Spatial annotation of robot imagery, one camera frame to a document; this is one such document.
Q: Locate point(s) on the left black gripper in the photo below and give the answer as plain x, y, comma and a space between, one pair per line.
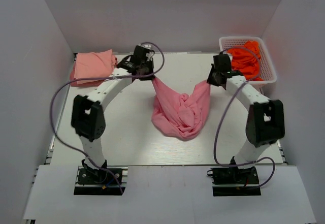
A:
146, 74

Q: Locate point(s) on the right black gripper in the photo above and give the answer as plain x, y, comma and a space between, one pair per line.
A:
213, 77

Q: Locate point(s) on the pink t shirt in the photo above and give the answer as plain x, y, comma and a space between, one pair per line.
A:
180, 115

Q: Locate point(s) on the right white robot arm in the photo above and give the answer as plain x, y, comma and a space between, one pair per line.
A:
265, 120

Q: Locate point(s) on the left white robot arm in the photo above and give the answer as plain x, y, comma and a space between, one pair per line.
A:
88, 118

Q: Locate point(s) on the orange t shirt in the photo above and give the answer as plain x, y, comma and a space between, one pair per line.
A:
246, 62

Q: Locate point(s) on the white plastic basket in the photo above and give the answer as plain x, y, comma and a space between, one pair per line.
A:
267, 71

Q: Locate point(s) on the folded salmon t shirt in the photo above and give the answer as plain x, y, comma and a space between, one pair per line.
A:
93, 64

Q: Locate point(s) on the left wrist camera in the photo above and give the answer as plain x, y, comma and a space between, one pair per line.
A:
146, 52

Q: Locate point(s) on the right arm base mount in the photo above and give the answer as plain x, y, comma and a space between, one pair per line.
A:
234, 181

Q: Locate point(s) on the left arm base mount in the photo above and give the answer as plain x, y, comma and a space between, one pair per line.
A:
96, 182

